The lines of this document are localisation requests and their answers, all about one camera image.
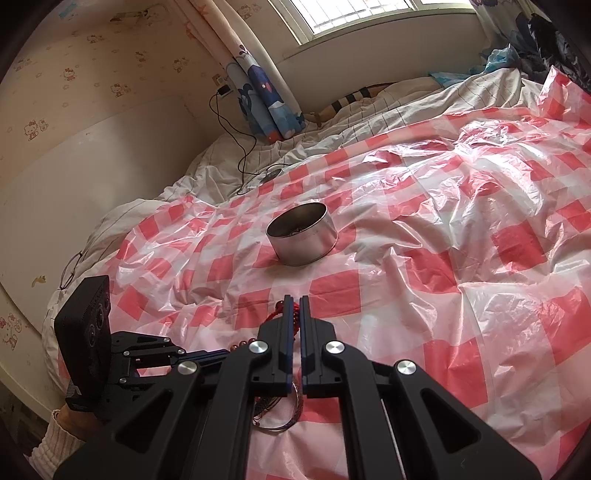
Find striped pillow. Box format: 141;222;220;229
318;80;399;121

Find window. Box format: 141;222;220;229
286;0;476;37

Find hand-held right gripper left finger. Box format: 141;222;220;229
53;295;296;480

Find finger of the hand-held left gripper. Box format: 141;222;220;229
112;331;230;361
117;361;204;393

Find red cord bead bracelet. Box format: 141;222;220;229
230;299;305;354

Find white padded headboard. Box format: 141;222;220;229
0;95;218;324

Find black cable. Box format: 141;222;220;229
209;90;287;195

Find red checkered plastic sheet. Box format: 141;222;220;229
104;69;591;480

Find round metal tin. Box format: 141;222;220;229
266;202;340;267

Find eyeglasses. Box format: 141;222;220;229
59;249;86;291

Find black jacket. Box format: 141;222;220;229
512;9;591;93

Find blue plastic bag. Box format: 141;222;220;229
429;44;527;88

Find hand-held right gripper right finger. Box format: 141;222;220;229
300;295;539;480

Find cartoon print curtain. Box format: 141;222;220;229
175;0;305;141

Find silver bangle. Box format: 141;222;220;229
252;378;304;435

